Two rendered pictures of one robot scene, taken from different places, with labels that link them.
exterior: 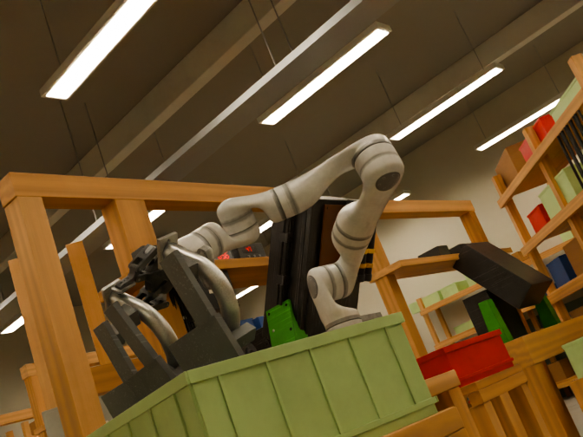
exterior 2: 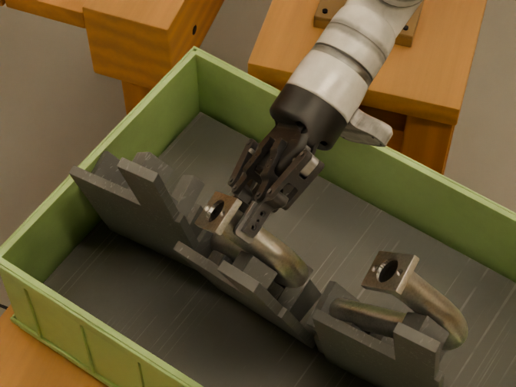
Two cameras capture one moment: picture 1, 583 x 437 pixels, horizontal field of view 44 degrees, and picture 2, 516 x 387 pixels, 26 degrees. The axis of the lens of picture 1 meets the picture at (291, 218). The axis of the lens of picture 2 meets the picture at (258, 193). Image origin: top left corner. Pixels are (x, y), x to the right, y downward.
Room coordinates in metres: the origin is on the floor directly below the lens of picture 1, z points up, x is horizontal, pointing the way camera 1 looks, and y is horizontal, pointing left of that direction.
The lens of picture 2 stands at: (0.64, 0.47, 2.09)
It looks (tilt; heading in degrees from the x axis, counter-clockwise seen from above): 55 degrees down; 345
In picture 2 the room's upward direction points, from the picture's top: straight up
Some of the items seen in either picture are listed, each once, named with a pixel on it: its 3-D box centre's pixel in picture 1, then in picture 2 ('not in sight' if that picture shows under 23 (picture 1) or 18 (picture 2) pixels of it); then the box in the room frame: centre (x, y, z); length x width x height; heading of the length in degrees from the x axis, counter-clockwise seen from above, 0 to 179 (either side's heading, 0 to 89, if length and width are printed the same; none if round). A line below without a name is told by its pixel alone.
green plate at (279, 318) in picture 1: (288, 332); not in sight; (2.48, 0.15, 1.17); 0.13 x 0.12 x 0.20; 145
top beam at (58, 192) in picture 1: (176, 196); not in sight; (2.75, 0.41, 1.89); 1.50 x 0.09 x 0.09; 145
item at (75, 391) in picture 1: (218, 316); not in sight; (2.75, 0.41, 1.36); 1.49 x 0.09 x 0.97; 145
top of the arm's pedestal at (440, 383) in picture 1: (374, 408); (375, 18); (1.76, -0.02, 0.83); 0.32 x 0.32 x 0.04; 59
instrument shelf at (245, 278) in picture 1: (212, 276); not in sight; (2.72, 0.37, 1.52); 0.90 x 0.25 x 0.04; 145
